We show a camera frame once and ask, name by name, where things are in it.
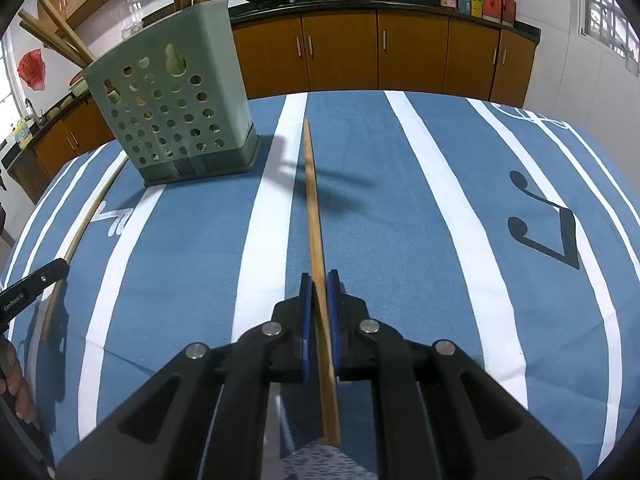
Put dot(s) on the barred window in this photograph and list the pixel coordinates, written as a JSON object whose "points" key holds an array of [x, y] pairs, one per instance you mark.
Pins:
{"points": [[610, 20]]}

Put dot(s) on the chrome faucet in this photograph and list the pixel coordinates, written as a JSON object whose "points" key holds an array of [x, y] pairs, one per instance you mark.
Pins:
{"points": [[34, 112]]}

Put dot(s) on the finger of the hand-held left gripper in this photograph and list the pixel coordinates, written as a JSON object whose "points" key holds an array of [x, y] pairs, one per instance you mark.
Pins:
{"points": [[35, 285]]}

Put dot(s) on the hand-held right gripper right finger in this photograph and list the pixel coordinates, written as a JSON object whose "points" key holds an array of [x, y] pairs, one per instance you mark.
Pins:
{"points": [[333, 330]]}

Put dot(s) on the thick wooden chopstick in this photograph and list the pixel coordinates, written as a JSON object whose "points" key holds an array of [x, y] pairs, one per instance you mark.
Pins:
{"points": [[65, 22]]}

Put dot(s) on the orange lower kitchen cabinets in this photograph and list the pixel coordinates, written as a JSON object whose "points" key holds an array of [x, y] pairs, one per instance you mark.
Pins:
{"points": [[340, 50]]}

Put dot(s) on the green perforated utensil holder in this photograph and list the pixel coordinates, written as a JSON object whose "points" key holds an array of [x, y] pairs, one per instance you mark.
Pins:
{"points": [[175, 95]]}

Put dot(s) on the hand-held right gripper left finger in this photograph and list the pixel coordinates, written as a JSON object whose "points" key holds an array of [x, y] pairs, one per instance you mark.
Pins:
{"points": [[308, 330]]}

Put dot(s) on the curved bamboo chopstick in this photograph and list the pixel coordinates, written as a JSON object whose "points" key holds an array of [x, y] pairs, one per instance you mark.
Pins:
{"points": [[85, 220]]}

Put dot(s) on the red plastic bag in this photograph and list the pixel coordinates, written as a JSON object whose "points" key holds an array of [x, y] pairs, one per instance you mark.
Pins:
{"points": [[31, 69]]}

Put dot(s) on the grey patterned cloth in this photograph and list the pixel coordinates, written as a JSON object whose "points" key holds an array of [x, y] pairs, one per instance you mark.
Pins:
{"points": [[325, 462]]}

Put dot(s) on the person's left hand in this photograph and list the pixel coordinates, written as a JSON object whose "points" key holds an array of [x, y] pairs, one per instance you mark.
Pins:
{"points": [[16, 380]]}

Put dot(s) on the dark kitchen countertop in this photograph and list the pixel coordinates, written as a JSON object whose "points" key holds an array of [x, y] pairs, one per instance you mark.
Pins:
{"points": [[400, 2]]}

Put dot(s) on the yellow detergent bottle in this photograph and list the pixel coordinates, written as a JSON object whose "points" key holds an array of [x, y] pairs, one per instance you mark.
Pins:
{"points": [[22, 134]]}

